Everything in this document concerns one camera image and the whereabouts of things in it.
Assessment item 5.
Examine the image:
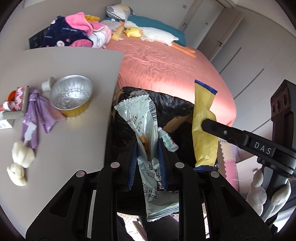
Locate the white goose plush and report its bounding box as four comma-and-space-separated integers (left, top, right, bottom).
123, 21, 179, 46

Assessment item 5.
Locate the yellow duck plush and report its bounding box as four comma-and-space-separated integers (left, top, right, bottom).
124, 27, 142, 38

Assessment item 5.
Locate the aluminium foil bowl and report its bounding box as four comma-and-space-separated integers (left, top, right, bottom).
49, 75, 93, 118

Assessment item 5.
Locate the white closet door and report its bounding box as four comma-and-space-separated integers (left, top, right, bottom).
179, 0, 225, 49

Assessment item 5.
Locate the pink foam floor mat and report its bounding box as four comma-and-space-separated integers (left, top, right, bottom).
217, 141, 239, 191

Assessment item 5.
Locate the yellow snack wrapper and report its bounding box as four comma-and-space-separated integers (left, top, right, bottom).
192, 79, 218, 169

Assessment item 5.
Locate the black trash bag bin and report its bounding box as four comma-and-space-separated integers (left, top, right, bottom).
108, 86, 197, 216

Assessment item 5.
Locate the teal pillow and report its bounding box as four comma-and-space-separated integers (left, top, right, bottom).
105, 14, 187, 46

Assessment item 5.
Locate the navy pink blanket pile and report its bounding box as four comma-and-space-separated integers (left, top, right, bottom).
41, 12, 112, 49

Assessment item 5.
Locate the yellow long plush pillow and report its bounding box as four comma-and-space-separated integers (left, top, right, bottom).
111, 26, 125, 41

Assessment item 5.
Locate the black wall socket panel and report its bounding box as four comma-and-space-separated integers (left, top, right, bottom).
28, 27, 49, 49

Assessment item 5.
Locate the right white gloved hand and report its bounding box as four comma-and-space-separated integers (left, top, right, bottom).
246, 169, 292, 218

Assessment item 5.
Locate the silver foil snack wrapper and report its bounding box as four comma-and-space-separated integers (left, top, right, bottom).
115, 90, 179, 222

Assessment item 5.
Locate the white plush keychain toy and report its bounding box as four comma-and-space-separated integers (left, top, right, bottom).
6, 122, 37, 186

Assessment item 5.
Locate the orange plastic lid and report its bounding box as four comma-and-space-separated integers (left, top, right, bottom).
7, 90, 16, 101

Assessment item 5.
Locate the small white cap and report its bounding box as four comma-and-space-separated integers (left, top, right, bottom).
41, 77, 56, 92

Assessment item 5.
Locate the patterned grey white pillow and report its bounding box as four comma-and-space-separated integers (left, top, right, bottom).
105, 4, 133, 22

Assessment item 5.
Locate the purple plastic bag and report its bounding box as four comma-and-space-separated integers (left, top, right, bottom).
21, 88, 66, 150

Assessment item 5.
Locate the salmon pink bed sheet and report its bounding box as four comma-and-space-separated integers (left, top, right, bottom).
106, 38, 236, 126

